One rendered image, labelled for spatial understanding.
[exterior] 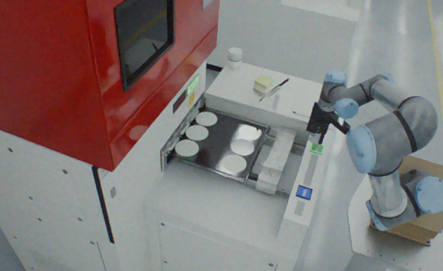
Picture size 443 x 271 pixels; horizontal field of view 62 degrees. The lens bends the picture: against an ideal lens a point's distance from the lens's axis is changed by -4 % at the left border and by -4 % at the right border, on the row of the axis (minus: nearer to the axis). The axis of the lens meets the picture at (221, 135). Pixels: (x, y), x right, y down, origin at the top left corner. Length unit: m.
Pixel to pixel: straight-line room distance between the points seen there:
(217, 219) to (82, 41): 0.90
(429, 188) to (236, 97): 0.95
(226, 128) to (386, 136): 0.94
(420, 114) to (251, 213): 0.80
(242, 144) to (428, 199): 0.78
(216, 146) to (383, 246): 0.78
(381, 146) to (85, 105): 0.73
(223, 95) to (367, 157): 1.01
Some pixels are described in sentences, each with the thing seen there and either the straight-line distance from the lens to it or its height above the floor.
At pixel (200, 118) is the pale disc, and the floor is 0.90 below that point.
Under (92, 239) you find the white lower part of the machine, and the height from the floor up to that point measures 0.78.
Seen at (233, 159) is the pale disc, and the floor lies 0.90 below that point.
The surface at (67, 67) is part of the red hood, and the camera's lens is 0.96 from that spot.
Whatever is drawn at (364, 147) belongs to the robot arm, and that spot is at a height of 1.44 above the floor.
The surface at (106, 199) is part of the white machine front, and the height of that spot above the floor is 1.08.
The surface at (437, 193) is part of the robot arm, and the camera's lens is 1.37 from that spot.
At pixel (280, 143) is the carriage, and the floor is 0.88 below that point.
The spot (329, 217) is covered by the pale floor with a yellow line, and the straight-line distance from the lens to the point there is 2.69.
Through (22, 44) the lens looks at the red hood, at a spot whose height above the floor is 1.59.
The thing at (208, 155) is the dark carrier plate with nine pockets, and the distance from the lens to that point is 1.62.
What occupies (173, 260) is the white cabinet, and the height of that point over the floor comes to 0.48.
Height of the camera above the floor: 2.05
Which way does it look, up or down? 42 degrees down
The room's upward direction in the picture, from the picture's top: 5 degrees clockwise
